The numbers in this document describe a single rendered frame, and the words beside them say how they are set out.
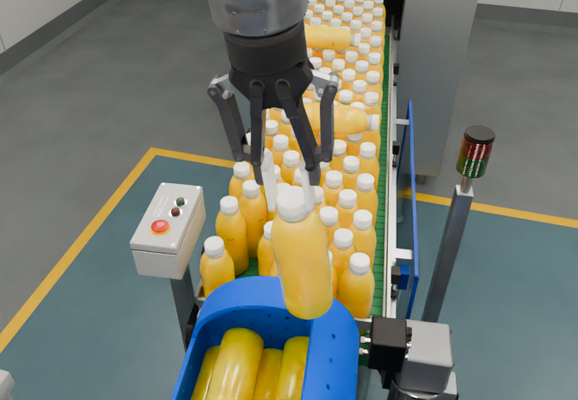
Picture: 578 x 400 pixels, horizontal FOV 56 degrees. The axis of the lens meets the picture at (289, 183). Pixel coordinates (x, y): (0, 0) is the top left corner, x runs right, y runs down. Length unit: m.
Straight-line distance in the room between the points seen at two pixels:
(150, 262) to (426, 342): 0.63
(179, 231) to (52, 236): 1.81
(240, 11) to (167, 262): 0.78
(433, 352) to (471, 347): 1.12
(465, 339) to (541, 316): 0.37
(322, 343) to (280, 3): 0.53
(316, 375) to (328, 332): 0.08
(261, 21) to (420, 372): 0.98
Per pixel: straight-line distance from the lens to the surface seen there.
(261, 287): 0.87
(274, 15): 0.47
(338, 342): 0.87
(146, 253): 1.17
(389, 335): 1.11
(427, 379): 1.32
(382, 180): 1.61
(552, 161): 3.50
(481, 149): 1.20
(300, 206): 0.64
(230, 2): 0.47
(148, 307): 2.47
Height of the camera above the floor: 1.90
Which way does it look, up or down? 40 degrees down
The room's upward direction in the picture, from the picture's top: straight up
